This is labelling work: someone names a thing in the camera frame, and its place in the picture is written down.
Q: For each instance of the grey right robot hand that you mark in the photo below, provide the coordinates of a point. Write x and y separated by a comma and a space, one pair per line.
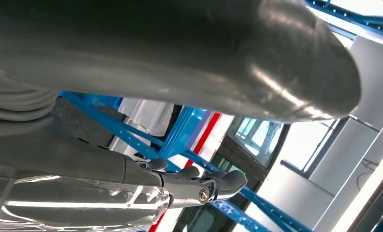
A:
178, 57

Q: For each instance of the red barrier belt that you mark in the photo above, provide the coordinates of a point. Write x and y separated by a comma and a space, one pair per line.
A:
204, 136

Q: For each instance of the blue metal shelf rack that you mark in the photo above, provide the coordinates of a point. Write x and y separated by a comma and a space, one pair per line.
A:
178, 134

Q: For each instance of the white car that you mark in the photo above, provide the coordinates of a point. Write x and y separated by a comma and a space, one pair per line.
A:
258, 144

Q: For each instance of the white plastic bin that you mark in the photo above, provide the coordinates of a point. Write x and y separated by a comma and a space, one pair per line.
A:
146, 115

